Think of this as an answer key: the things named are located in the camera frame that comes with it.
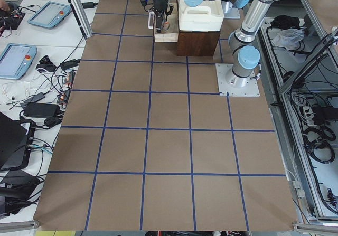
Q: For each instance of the crumpled white cloth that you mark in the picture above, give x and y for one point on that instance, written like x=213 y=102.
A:
x=288 y=39

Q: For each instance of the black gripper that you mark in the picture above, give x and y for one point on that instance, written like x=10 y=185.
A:
x=159 y=4

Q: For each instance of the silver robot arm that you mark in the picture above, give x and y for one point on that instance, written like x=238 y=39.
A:
x=246 y=56

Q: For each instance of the blue teach pendant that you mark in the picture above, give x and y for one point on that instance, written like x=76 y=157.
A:
x=50 y=15
x=16 y=60

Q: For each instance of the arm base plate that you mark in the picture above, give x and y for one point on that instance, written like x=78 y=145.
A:
x=230 y=12
x=233 y=86

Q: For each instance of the upper blue teach pendant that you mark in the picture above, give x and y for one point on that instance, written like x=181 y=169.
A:
x=50 y=15

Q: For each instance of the grey orange scissors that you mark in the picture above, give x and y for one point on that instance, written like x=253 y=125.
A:
x=165 y=26

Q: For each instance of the white plastic tray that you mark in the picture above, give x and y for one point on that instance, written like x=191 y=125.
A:
x=206 y=17

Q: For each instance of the black power brick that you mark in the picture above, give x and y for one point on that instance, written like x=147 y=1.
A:
x=41 y=110

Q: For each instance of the light wooden open drawer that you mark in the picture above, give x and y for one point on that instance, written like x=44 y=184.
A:
x=172 y=34

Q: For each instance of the black monitor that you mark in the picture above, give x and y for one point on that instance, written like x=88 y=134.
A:
x=16 y=138

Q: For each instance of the aluminium frame post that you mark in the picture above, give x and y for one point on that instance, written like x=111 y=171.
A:
x=81 y=18

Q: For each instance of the white drawer handle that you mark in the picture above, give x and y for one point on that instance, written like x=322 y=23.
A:
x=150 y=22

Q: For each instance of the lower blue teach pendant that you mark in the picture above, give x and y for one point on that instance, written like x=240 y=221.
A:
x=16 y=60

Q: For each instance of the dark brown wooden cabinet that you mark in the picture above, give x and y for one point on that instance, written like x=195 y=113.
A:
x=197 y=43

